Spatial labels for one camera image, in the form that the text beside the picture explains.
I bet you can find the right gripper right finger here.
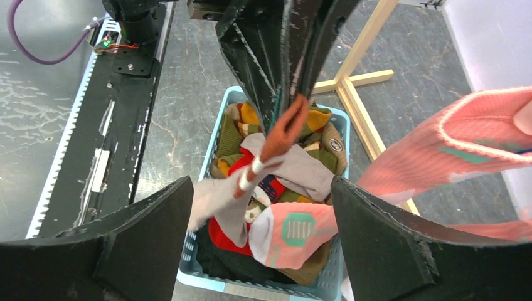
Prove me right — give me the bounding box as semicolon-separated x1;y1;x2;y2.
331;177;531;300

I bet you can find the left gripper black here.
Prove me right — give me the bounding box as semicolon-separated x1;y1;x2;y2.
187;0;359;134

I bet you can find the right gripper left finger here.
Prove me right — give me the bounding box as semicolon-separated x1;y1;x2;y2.
1;176;193;300

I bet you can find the grey brown striped sock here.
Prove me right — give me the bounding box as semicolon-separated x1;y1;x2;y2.
187;93;336;248

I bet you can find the pink sock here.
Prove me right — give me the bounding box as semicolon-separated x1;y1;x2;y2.
357;86;532;243
248;203;338;270

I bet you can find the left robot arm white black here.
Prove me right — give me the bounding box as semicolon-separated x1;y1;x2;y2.
89;1;358;134

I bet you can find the blue plastic basket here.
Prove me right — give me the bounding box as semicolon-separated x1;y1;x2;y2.
176;85;351;301

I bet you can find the red sock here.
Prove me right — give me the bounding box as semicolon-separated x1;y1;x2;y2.
208;147;287;256

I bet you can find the olive yellow sock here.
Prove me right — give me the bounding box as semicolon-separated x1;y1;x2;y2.
210;101;348;179

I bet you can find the wooden rack frame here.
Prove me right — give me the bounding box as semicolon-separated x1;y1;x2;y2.
311;0;420;216

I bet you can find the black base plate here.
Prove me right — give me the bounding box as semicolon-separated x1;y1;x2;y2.
38;3;174;236

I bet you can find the toothed cable rail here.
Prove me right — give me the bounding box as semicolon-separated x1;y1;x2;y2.
25;24;110;240

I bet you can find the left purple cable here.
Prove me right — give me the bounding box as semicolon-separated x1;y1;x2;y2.
6;0;103;66

